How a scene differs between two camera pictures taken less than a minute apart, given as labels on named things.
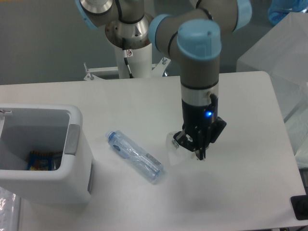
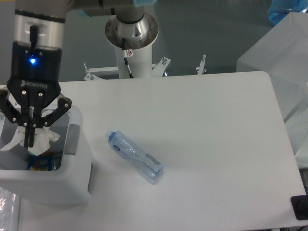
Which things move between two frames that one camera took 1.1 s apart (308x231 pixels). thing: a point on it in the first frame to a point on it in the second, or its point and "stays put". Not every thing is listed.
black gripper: [196, 119] to [35, 73]
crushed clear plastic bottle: [150, 167] stays put
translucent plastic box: [282, 55] stays put
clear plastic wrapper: [176, 155] to [43, 138]
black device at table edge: [300, 204] stays put
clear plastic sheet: [10, 211] stays put
